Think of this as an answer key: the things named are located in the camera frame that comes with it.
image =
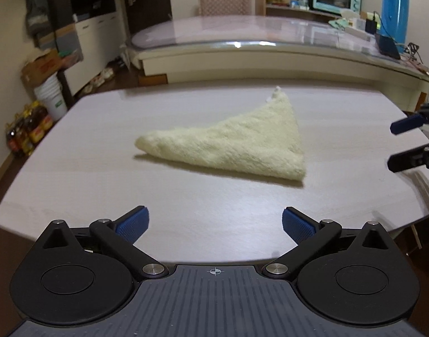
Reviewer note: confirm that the dark brown door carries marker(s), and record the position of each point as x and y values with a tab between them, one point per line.
144	0

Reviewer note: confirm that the green cloth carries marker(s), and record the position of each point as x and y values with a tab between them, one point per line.
340	23

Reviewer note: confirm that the wooden side shelf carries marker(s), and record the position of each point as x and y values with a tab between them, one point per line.
260	5

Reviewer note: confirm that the pale yellow towel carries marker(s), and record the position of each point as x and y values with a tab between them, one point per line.
242	144

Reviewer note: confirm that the pale slipper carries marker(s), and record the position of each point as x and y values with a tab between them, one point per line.
95	83
107	73

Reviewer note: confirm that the cardboard box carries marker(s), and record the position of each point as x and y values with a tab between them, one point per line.
40	68

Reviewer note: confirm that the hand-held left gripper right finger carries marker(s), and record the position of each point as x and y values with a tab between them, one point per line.
298	226

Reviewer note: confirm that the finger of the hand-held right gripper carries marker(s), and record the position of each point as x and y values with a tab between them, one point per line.
405	125
403	159

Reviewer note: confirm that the small white box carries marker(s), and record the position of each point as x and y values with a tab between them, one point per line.
358	24

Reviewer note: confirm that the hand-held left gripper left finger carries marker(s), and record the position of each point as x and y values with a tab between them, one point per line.
133	223

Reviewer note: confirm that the cream and black cabinet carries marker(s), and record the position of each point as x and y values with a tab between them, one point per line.
91	31

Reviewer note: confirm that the black charger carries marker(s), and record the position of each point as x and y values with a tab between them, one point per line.
371	26

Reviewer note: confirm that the blue thermos jug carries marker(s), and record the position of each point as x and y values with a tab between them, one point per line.
395	10

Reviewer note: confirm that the black smartphone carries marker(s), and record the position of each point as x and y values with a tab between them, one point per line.
388	46

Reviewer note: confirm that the grey hanging bag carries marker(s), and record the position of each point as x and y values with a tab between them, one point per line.
33	24

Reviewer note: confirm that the cream glass-topped table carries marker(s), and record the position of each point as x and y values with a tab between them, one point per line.
270	66

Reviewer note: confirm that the quilted beige chair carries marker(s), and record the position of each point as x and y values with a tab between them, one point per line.
223	1

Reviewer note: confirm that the black metal stand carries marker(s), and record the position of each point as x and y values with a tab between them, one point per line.
412	51

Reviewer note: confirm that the red and green bag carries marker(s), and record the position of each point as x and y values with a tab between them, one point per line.
70	58

